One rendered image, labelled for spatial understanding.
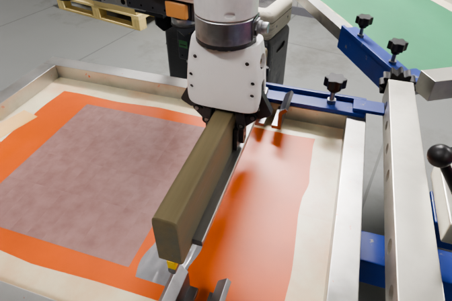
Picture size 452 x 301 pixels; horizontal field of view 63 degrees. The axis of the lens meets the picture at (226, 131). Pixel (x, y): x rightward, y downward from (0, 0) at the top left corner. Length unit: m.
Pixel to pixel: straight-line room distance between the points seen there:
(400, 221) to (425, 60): 0.70
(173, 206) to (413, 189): 0.36
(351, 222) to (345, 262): 0.07
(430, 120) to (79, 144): 2.32
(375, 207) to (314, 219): 1.39
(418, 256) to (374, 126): 2.04
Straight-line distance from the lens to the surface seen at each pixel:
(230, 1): 0.41
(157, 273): 0.56
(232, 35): 0.43
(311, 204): 0.65
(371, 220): 1.95
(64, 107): 0.92
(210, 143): 0.46
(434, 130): 2.66
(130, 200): 0.66
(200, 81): 0.49
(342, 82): 0.77
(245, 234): 0.60
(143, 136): 0.78
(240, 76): 0.46
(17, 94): 0.96
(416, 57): 1.19
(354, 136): 0.75
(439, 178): 0.59
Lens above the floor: 1.44
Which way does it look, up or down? 39 degrees down
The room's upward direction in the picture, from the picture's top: straight up
